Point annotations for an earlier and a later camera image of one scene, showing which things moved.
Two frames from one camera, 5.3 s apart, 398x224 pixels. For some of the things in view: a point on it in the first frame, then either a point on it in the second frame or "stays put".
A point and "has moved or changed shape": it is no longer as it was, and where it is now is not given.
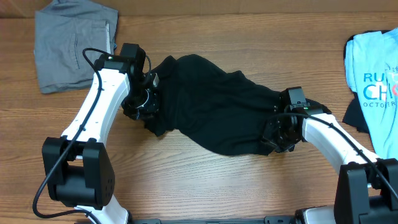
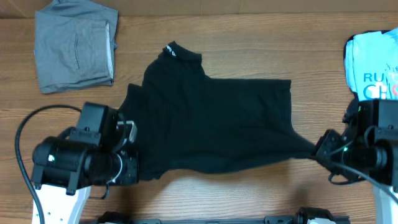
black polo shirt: (211, 110) has moved or changed shape
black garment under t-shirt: (354, 116) stays put
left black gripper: (149, 111) to (132, 173)
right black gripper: (267, 136) to (324, 146)
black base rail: (274, 219) stays put
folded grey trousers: (63, 30) stays put
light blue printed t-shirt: (371, 64) stays put
